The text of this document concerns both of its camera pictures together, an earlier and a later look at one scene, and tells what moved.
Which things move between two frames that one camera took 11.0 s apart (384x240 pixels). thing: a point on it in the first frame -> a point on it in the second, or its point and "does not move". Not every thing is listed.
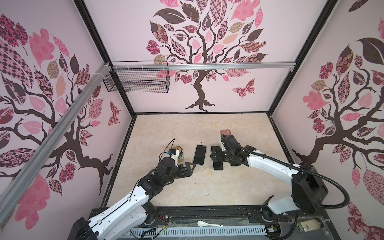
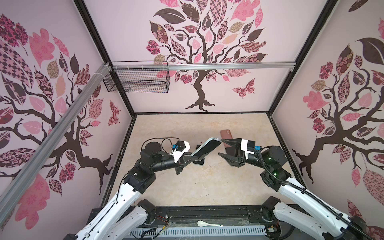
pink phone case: [227, 132] does not move
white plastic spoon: [202, 223] does not move
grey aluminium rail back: [203, 66] does not move
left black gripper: [189, 173] -> [181, 163]
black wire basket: [138, 76] does not move
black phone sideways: [217, 165] -> [207, 147]
